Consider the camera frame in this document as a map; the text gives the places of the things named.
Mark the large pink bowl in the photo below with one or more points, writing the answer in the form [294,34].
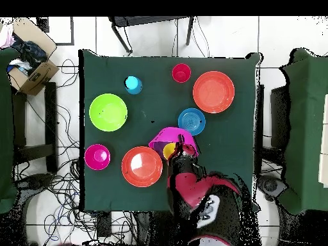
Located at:
[169,133]

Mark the black caster leg with knob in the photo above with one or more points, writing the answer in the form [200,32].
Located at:
[36,180]
[271,185]

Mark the yellow cup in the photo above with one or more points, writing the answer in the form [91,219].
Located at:
[167,151]

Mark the dark green tablecloth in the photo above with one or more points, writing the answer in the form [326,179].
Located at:
[123,200]

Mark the green-covered side table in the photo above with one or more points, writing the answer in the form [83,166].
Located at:
[6,128]
[307,102]

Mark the black bench frame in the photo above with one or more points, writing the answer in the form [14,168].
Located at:
[50,115]

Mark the green bowl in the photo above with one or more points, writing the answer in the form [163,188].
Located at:
[108,112]

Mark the black metal chair frame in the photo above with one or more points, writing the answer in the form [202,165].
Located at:
[143,20]

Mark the orange bowl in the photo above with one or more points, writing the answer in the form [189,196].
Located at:
[142,166]
[213,92]

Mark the purple bowl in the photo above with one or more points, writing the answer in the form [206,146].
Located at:
[158,147]

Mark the blue bowl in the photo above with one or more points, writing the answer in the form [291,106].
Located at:
[191,121]

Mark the light blue cup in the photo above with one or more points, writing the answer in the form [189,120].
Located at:
[133,85]

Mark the red cup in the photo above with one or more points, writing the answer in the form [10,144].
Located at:
[181,73]

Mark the cardboard box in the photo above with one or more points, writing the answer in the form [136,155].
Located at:
[36,77]

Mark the small crimson bowl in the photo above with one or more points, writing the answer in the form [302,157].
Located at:
[97,156]

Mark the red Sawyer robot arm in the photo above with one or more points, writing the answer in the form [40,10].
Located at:
[220,205]

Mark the black cabinet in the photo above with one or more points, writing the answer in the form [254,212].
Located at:
[279,115]

